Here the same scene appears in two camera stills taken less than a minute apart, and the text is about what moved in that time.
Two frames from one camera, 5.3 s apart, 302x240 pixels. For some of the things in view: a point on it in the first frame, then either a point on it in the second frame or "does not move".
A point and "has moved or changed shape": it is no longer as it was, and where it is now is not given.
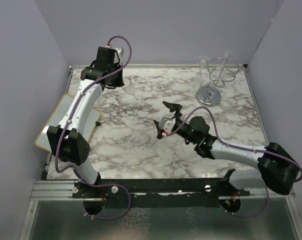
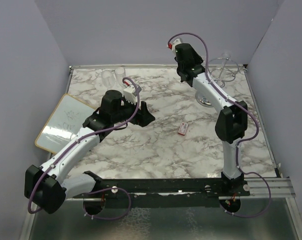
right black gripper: [174, 108] → [197, 59]
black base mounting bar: [203, 192] does not move
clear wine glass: [129, 87] has moved or changed shape
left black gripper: [118, 83] → [142, 117]
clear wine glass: [226, 55] does not move
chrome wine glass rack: [220, 70] does not move
